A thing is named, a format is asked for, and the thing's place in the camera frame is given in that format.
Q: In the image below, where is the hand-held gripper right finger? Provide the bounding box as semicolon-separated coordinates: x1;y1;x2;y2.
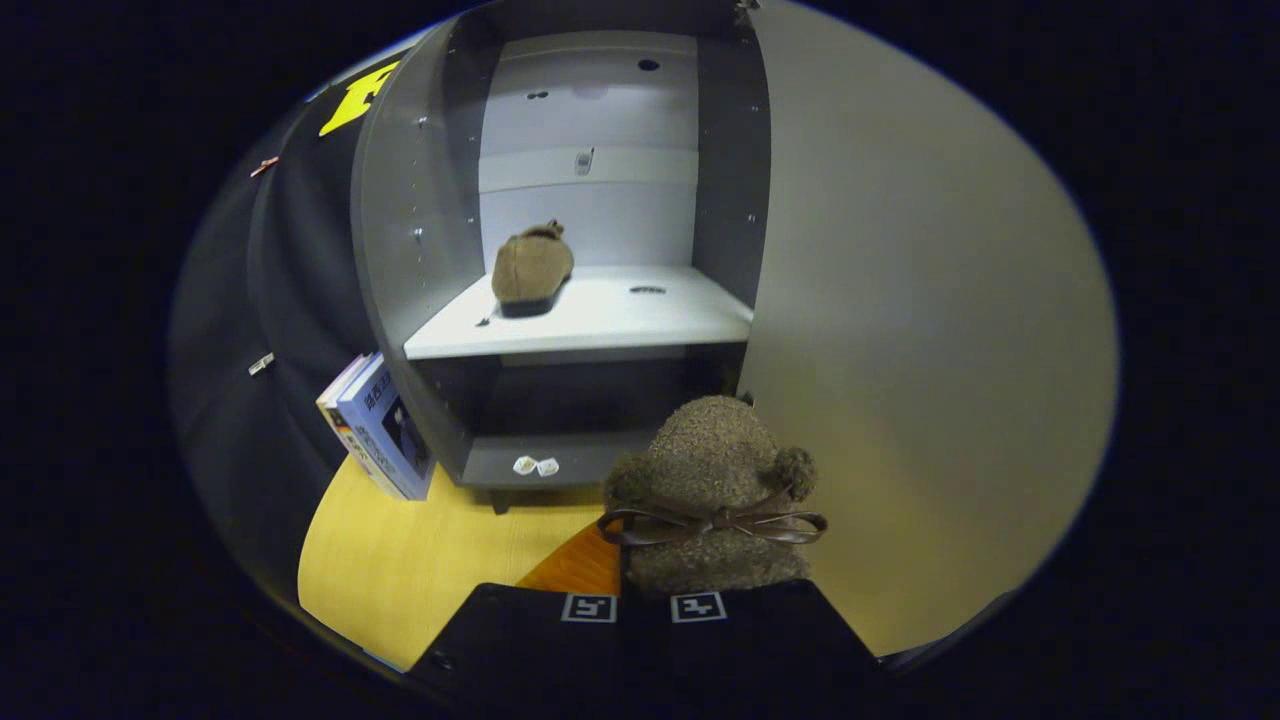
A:
643;580;883;720

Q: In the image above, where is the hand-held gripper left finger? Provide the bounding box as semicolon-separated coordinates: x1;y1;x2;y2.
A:
405;520;644;720

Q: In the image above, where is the brown fuzzy shoe with bow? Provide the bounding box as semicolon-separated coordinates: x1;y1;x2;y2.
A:
597;395;829;598

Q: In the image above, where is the beige shoe cabinet door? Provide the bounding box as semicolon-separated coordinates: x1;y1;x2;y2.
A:
737;0;1119;658

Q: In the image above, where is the plain brown fuzzy shoe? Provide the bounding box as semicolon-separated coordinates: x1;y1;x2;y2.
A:
490;220;576;319

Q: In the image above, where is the white cabinet shelf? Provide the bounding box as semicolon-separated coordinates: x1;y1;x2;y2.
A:
403;264;754;363

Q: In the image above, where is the blue book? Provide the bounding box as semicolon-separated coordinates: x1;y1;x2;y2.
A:
336;357;437;502

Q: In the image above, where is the black backdrop cloth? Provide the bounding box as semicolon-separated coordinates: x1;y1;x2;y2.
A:
168;58;401;601

